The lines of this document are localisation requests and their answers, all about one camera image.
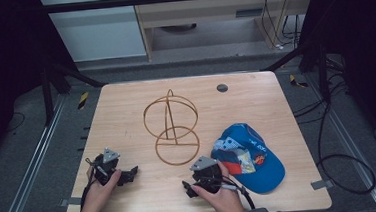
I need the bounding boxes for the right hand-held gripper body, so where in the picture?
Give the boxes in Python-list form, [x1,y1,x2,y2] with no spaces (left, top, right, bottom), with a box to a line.
[188,154,225,196]

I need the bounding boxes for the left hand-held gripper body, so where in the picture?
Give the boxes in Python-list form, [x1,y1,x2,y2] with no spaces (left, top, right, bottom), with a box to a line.
[91,145,129,188]

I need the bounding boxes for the blue baseball cap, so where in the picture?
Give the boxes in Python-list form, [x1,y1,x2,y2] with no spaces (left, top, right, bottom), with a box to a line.
[208,119,287,198]

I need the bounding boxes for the person's left hand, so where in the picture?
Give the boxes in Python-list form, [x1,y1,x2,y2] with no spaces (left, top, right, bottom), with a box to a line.
[75,164,126,212]

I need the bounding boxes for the person's right hand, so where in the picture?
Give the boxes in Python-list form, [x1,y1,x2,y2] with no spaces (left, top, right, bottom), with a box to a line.
[188,159,247,212]

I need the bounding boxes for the grey tape strip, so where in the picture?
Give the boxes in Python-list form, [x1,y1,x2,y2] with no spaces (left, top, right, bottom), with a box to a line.
[59,196,84,208]
[309,178,335,192]

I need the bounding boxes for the yellow black striped tape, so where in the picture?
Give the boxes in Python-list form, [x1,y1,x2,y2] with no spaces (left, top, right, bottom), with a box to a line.
[288,73,310,90]
[76,91,91,111]

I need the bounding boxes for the black metal stand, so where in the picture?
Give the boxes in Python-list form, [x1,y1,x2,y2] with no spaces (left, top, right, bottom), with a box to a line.
[257,41,333,109]
[38,57,111,128]

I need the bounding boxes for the white cabinet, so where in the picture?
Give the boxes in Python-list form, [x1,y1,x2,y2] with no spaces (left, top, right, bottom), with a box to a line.
[38,0,149,66]

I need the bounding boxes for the black curtain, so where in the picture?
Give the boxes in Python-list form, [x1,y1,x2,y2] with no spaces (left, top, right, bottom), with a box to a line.
[297,0,376,166]
[0,0,84,170]

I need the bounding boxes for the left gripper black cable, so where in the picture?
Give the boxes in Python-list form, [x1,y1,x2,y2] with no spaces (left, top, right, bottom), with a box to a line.
[75,157,100,212]

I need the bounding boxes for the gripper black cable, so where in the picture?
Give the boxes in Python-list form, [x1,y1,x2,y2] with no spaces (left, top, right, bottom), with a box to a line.
[75,157,100,212]
[214,174,256,212]

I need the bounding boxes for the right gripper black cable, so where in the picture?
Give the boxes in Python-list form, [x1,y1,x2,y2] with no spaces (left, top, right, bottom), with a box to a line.
[214,174,256,212]

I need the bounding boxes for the wooden ring hat stand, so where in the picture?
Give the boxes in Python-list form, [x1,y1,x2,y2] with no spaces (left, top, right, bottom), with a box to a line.
[141,86,203,169]

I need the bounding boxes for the aluminium floor rail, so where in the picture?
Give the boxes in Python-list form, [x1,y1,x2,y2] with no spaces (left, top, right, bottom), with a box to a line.
[306,68,376,212]
[0,93,75,212]

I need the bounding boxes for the thin black floor cable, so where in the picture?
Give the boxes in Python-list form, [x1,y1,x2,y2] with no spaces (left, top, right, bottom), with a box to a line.
[5,110,27,134]

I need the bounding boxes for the black looped floor cable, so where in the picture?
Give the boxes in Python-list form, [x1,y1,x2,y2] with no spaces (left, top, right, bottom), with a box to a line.
[311,98,376,199]

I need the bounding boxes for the black floor cables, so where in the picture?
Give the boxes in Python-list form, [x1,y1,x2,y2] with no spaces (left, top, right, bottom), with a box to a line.
[288,54,356,127]

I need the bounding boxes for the black cables under desk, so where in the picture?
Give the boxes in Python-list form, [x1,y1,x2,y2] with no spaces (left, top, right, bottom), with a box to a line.
[259,0,304,53]

